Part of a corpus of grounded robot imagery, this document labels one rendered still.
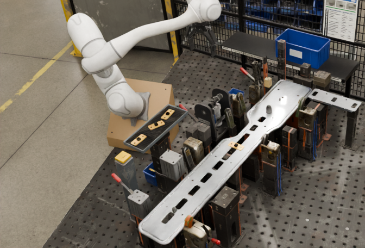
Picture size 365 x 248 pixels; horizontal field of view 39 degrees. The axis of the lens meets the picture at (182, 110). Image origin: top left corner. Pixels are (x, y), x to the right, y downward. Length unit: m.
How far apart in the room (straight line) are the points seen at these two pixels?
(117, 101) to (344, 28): 1.44
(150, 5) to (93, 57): 2.67
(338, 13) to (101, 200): 1.79
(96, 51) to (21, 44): 3.98
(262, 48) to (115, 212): 1.45
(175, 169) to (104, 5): 3.08
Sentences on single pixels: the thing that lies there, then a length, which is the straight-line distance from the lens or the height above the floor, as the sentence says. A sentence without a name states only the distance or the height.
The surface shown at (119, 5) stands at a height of 0.64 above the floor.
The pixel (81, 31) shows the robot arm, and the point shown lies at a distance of 2.54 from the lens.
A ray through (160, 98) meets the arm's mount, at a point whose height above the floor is 1.00.
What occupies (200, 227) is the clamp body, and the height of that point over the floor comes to 1.06.
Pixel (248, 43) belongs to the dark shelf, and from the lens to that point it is 3.56.
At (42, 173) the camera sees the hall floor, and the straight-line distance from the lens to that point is 4.42.
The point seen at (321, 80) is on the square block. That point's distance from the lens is 3.15.
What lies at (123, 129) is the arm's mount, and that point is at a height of 0.82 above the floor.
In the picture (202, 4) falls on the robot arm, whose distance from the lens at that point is 2.33.
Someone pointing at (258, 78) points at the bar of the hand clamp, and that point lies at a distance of 3.06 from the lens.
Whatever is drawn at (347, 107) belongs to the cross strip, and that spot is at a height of 1.00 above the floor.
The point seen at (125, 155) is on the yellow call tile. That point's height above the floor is 1.16.
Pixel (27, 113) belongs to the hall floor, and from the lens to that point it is 5.17.
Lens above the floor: 2.83
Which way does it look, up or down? 37 degrees down
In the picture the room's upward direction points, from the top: 9 degrees counter-clockwise
